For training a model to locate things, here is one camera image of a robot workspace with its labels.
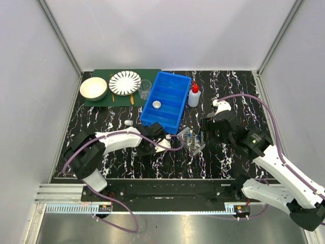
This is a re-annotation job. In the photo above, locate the clear tube rack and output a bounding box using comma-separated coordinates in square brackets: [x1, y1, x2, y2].
[177, 127, 205, 156]

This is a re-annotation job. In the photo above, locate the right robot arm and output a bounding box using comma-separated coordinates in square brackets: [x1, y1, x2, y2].
[200, 111, 324, 231]

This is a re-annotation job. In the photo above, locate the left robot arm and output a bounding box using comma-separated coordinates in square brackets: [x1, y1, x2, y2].
[62, 123, 171, 201]

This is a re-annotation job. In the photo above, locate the white cap on table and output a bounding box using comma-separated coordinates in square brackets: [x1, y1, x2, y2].
[124, 120, 134, 126]

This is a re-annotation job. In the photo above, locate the squeeze bottle red cap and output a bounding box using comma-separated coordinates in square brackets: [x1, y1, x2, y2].
[188, 82, 201, 107]

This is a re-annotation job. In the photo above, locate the small white crucible cup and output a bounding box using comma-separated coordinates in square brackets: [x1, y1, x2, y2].
[152, 101, 161, 110]

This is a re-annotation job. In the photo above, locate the blue compartment bin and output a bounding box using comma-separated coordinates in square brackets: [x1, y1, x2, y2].
[140, 71, 191, 134]

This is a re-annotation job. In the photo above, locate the gold knife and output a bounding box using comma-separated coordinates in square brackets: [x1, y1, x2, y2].
[130, 94, 135, 105]

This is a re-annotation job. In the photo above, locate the clear drinking glass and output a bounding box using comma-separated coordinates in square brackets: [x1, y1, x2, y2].
[138, 80, 152, 100]

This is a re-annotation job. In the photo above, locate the striped white plate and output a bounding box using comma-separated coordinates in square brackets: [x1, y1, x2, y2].
[108, 71, 142, 96]

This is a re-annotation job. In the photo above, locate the white ceramic bowl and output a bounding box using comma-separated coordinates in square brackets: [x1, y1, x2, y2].
[79, 77, 108, 102]

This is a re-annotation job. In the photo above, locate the gold fork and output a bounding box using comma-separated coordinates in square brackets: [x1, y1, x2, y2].
[110, 73, 115, 102]

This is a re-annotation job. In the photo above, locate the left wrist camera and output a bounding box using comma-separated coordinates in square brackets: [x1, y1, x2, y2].
[158, 134, 171, 150]

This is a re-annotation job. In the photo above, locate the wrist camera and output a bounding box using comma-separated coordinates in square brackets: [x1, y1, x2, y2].
[158, 134, 171, 150]
[212, 100, 232, 117]

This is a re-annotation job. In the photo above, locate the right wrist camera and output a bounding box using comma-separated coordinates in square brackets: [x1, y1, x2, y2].
[212, 100, 232, 117]

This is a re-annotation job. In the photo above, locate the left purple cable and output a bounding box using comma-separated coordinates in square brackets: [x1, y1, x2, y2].
[62, 133, 186, 233]

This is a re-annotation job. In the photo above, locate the purple cable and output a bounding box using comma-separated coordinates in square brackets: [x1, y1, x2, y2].
[210, 94, 325, 226]
[62, 133, 186, 233]

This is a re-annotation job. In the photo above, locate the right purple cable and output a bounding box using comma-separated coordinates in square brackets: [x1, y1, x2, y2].
[210, 94, 325, 226]

